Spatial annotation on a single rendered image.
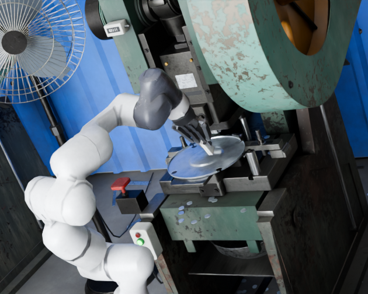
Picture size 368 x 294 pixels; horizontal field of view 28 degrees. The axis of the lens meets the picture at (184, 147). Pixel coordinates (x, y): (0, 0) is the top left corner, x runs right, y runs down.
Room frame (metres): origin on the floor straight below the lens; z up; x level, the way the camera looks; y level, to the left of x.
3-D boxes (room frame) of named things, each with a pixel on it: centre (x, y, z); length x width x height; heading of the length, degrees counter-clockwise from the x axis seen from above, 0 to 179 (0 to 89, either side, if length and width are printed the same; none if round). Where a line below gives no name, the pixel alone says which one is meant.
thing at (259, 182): (2.47, -0.13, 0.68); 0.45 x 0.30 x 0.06; 55
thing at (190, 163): (2.36, -0.06, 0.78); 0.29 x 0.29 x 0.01
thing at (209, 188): (2.32, -0.03, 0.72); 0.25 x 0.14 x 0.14; 145
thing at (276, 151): (2.37, -0.27, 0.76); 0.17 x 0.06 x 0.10; 55
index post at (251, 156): (2.26, -0.21, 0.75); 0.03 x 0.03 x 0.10; 55
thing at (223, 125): (2.47, -0.14, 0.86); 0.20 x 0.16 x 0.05; 55
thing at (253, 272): (2.47, -0.14, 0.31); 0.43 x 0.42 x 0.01; 55
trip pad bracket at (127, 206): (2.46, 0.25, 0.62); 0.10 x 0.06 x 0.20; 55
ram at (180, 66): (2.43, -0.11, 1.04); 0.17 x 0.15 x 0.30; 145
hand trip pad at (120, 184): (2.47, 0.27, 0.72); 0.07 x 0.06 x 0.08; 145
